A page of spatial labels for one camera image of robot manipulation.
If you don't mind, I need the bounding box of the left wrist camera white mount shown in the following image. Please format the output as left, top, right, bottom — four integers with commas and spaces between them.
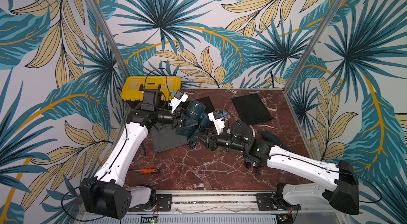
170, 90, 189, 113

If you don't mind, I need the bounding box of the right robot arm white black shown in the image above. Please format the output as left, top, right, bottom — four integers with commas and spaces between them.
196, 121, 360, 215

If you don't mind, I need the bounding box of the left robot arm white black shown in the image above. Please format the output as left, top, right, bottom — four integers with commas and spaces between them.
79, 90, 188, 220

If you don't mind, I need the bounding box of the yellow black toolbox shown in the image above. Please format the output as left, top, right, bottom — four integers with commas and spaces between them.
120, 76, 181, 101

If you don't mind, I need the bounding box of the black hair dryer cord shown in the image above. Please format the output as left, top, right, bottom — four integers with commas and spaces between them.
187, 134, 204, 149

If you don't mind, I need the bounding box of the orange handled screwdriver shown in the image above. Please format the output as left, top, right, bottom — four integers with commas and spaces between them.
129, 169, 160, 174

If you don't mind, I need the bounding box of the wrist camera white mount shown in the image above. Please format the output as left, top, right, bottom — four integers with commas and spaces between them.
208, 111, 225, 136
170, 90, 189, 113

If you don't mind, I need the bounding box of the black pouch right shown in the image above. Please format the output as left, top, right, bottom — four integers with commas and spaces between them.
232, 93, 275, 125

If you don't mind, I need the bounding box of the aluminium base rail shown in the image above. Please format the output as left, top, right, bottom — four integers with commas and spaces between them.
72, 190, 350, 224

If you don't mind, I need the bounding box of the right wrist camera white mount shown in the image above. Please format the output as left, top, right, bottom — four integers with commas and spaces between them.
208, 111, 225, 136

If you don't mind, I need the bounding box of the grey fabric pouch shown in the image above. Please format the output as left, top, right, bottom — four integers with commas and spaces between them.
149, 124, 187, 154

